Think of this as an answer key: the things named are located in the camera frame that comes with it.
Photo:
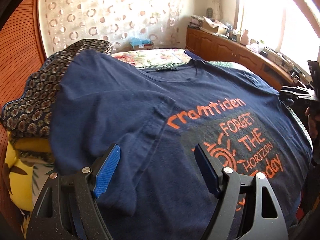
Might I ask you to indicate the dark circle-patterned folded cloth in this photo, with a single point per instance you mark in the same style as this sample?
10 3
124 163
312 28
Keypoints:
30 115

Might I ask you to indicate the floral bed blanket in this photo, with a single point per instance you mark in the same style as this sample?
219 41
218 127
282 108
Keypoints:
157 58

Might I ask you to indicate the person's right hand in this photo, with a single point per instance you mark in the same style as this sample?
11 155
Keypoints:
313 123

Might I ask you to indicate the open cardboard box on sideboard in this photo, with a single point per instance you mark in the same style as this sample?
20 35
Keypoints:
214 26

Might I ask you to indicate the circle-patterned sheer curtain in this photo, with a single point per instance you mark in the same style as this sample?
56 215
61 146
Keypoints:
64 22

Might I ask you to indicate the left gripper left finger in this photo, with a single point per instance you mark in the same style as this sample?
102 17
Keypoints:
66 207

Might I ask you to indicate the wooden louvered wardrobe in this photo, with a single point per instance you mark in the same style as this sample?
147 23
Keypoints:
22 52

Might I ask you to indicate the navy blue printed t-shirt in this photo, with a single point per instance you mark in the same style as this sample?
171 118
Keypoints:
157 117

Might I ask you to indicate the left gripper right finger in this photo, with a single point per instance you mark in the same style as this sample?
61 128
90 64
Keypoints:
262 217

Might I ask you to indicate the yellow pillow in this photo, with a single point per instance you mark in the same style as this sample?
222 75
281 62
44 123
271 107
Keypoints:
28 164

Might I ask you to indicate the pink figurine on sideboard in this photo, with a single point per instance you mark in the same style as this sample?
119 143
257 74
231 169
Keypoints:
245 38

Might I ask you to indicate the cardboard box with blue tissue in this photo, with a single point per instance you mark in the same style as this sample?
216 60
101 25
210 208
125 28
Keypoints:
141 44

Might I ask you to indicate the long wooden sideboard cabinet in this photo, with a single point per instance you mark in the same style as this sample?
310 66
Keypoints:
214 48

